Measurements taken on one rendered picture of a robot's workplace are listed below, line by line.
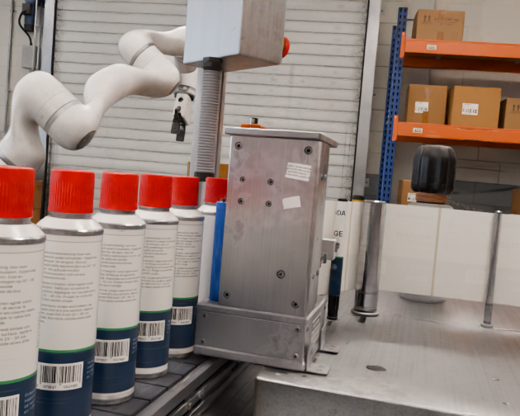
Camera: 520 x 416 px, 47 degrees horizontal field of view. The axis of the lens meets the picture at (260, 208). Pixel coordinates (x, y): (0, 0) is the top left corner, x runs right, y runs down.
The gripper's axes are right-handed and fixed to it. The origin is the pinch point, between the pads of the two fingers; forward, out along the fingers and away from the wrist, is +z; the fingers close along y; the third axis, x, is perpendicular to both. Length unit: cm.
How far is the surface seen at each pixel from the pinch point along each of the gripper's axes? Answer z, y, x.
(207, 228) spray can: 53, -137, -40
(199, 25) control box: 14, -117, -30
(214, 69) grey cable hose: 24, -120, -34
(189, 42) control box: 16, -114, -28
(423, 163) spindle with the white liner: 31, -103, -73
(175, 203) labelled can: 52, -148, -38
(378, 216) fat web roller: 45, -118, -64
